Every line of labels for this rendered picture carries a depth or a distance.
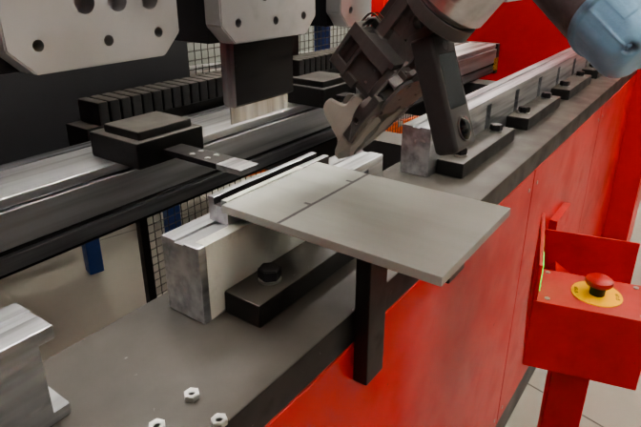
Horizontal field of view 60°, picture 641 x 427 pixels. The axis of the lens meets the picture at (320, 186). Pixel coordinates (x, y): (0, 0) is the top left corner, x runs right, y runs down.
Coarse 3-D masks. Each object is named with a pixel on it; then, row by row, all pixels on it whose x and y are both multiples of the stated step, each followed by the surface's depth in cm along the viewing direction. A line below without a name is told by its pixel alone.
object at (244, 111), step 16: (224, 48) 59; (240, 48) 60; (256, 48) 62; (272, 48) 64; (288, 48) 66; (224, 64) 60; (240, 64) 60; (256, 64) 62; (272, 64) 64; (288, 64) 67; (224, 80) 61; (240, 80) 61; (256, 80) 63; (272, 80) 65; (288, 80) 67; (224, 96) 62; (240, 96) 61; (256, 96) 63; (272, 96) 66; (240, 112) 63; (256, 112) 65
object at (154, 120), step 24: (120, 120) 81; (144, 120) 81; (168, 120) 81; (96, 144) 80; (120, 144) 77; (144, 144) 76; (168, 144) 79; (192, 144) 83; (144, 168) 77; (216, 168) 73; (240, 168) 71
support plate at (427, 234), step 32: (256, 192) 65; (288, 192) 65; (320, 192) 65; (352, 192) 65; (384, 192) 65; (416, 192) 65; (288, 224) 57; (320, 224) 57; (352, 224) 57; (384, 224) 57; (416, 224) 57; (448, 224) 57; (480, 224) 57; (384, 256) 51; (416, 256) 51; (448, 256) 51
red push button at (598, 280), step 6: (588, 276) 84; (594, 276) 84; (600, 276) 84; (606, 276) 84; (588, 282) 83; (594, 282) 83; (600, 282) 82; (606, 282) 82; (612, 282) 83; (594, 288) 83; (600, 288) 82; (606, 288) 82; (594, 294) 84; (600, 294) 83
